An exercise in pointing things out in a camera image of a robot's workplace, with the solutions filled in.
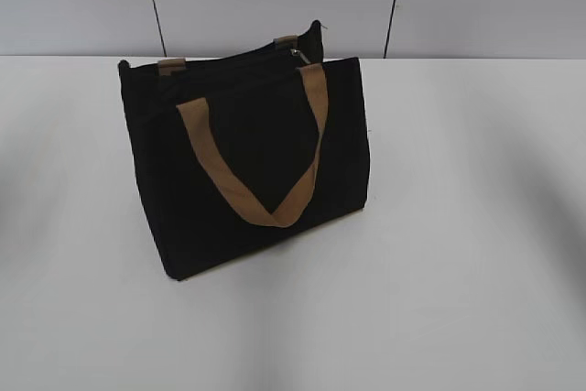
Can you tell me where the black bag with tan handles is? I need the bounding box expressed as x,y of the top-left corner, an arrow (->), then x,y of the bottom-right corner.
118,21 -> 370,280

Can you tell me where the metal zipper pull with ring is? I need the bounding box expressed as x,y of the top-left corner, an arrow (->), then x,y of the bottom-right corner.
290,49 -> 310,65

